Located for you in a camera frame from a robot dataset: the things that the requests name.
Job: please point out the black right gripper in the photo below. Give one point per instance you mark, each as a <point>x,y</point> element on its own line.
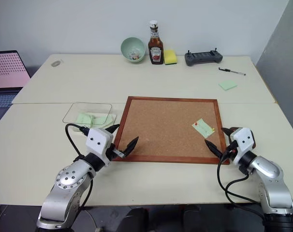
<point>232,150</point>

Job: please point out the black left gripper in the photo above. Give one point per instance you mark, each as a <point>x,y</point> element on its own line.
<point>114,152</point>

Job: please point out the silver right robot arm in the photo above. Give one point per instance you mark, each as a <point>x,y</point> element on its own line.
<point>272,178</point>

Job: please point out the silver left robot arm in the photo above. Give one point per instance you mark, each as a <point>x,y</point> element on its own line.
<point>66,186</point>

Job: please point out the green sticky note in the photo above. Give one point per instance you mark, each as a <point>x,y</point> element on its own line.
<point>203,126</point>

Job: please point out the loose green paper note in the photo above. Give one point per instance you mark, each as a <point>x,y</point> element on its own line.
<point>101,120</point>
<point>84,118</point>

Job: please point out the green sticky note pad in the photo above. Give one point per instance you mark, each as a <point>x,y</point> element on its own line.
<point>228,85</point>

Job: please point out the clear plastic tray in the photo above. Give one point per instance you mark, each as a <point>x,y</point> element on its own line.
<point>88,108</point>

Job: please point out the black pen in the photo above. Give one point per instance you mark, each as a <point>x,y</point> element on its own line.
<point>232,71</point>

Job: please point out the grey remote controller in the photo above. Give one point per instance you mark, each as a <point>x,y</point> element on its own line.
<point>203,58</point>

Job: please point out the dark rounded shape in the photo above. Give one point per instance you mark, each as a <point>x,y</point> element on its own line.
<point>136,221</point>

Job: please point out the mint green bowl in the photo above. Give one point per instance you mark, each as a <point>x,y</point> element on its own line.
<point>132,47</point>

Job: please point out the yellow sponge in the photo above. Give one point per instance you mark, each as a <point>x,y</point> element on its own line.
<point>170,58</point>

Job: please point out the ketchup bottle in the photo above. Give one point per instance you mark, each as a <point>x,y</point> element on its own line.
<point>156,48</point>

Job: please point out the small grey oval sticker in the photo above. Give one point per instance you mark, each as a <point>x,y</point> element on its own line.
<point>55,64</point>

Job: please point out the open laptop with pink screen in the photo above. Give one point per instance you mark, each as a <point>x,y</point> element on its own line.
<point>6,72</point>

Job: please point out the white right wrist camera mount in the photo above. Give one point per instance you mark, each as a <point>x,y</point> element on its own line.
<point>243,140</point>

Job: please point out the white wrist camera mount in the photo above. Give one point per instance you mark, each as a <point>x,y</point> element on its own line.
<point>98,141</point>
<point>243,140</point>

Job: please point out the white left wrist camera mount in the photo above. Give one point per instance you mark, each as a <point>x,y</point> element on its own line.
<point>98,141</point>

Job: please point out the cork board with wooden frame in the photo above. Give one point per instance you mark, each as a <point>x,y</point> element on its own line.
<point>165,128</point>

